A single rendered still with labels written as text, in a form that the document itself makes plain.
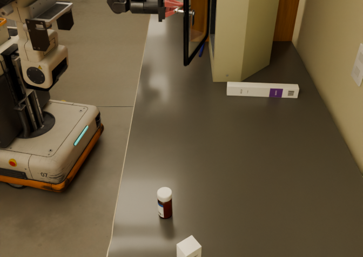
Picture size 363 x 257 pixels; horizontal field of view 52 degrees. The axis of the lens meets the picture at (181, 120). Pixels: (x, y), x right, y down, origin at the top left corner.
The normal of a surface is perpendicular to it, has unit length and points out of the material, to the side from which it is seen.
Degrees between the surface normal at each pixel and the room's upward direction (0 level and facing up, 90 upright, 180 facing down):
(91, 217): 0
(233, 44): 90
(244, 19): 90
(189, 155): 0
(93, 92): 0
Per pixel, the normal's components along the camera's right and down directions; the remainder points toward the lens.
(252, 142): 0.00, -0.79
